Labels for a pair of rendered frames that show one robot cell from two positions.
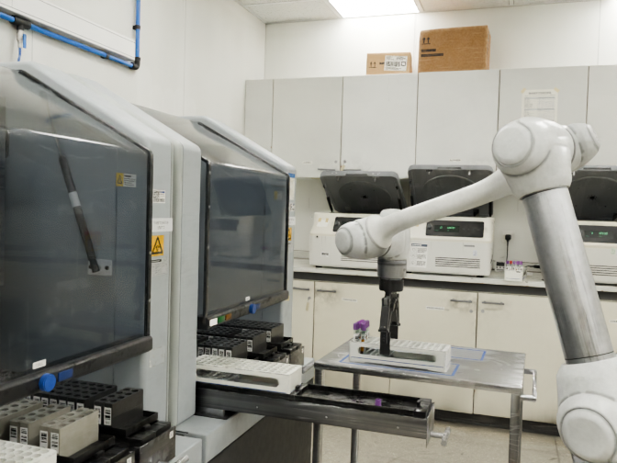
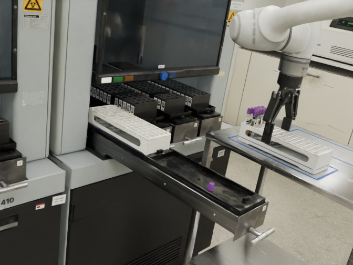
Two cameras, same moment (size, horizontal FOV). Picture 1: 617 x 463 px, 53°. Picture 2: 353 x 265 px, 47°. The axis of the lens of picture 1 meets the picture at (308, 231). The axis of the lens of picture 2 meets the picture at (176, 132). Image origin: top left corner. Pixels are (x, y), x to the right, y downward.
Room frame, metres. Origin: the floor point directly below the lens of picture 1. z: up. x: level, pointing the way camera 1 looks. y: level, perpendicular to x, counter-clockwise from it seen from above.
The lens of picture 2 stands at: (0.57, -0.44, 1.30)
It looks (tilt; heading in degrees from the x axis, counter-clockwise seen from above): 20 degrees down; 22
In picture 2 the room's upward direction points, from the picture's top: 9 degrees clockwise
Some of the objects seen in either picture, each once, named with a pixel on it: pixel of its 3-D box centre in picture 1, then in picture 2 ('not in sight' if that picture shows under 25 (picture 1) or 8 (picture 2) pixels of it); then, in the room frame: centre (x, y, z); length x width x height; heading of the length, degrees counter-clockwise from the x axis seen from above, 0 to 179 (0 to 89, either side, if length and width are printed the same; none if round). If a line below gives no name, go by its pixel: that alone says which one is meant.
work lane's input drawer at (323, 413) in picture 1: (307, 403); (164, 166); (1.58, -0.01, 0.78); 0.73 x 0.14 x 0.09; 71
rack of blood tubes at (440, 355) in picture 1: (399, 353); (282, 144); (1.87, -0.29, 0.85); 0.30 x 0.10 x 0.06; 69
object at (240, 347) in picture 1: (236, 353); (144, 110); (1.81, 0.20, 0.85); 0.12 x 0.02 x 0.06; 162
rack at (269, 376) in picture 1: (243, 375); (127, 129); (1.64, 0.16, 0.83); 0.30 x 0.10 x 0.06; 71
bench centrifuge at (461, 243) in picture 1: (449, 219); not in sight; (4.02, -0.92, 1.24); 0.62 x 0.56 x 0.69; 162
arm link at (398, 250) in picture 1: (390, 233); (299, 29); (1.88, -0.25, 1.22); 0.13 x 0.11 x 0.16; 136
